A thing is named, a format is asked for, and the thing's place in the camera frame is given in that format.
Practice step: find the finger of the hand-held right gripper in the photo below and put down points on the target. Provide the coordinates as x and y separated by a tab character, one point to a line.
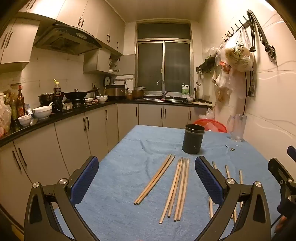
291	151
277	166

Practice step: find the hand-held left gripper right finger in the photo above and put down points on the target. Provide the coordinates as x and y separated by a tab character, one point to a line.
207	178

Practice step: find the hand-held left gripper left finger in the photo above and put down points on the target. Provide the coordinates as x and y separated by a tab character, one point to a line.
84	178

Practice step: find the black chopstick holder cup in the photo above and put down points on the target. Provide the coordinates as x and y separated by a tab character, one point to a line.
193	143

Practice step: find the person's right hand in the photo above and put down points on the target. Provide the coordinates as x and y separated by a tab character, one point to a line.
281	223

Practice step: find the small metal screws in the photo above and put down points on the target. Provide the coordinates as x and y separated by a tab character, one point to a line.
232	149

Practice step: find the blue towel table cloth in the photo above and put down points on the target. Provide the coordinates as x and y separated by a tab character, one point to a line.
127	173

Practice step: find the clear glass pitcher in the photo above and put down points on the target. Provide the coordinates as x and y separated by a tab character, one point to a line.
238	129

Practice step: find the red plastic basket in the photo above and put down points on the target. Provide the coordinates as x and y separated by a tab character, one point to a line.
215	122

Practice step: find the crumpled clear plastic bag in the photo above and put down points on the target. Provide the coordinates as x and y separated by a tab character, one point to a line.
207	114

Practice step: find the black kitchen countertop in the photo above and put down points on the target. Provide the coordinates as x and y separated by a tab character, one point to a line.
92	108

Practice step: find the gas stove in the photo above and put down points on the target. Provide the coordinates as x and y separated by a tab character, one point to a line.
78	103

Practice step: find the large white bowl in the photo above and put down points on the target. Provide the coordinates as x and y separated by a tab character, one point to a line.
42	112

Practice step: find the white ceramic bowl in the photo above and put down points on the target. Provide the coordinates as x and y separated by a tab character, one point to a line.
102	99

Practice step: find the small patterned white bowl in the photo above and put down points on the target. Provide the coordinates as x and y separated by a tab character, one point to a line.
24	120

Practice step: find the black wok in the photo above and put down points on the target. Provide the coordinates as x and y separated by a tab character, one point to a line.
75	94

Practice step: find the small steel pot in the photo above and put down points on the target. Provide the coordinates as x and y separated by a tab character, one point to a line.
45	98

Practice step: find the yellow cap oil bottle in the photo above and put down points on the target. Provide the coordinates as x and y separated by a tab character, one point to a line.
57	92

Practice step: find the steel kitchen sink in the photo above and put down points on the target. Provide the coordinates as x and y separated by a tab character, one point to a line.
161	100

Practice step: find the green label detergent bottle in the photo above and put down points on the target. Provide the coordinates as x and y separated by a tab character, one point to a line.
185	90

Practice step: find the steel rice cooker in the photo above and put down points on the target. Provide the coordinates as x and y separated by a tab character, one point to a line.
115	90

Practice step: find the hanging metal ladle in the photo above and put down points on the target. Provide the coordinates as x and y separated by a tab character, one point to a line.
198	80

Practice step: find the red label sauce bottle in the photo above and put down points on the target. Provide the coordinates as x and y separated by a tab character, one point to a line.
20	102

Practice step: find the chrome sink faucet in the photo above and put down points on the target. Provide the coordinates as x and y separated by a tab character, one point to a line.
162	89

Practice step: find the plastic bag on counter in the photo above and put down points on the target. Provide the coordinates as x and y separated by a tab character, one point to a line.
4	118

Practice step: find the hanging clear plastic bags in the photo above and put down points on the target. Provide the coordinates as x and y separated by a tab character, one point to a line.
223	78

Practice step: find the round kitchen scale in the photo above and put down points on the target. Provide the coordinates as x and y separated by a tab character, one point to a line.
106	80

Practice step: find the dark glass bottle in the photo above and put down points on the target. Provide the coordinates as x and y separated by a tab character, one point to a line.
12	106

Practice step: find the steel pot with lid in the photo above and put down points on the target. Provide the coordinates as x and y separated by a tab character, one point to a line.
140	88

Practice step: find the plastic bag of flatbread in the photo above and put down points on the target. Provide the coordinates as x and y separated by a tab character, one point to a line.
238	53

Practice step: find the metal framed window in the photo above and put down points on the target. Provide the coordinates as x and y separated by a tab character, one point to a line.
163	62

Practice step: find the black range hood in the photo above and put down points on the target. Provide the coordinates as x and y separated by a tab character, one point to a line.
67	39

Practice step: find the black wall rack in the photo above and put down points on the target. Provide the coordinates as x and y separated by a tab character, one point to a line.
205	64

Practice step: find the small open wall cabinet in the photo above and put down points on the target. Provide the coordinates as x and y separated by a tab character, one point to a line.
99	61

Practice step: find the black wall hook rail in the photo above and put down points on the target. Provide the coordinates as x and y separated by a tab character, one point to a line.
233	25

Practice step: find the cream upper wall cabinets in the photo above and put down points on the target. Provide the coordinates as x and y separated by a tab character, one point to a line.
92	20

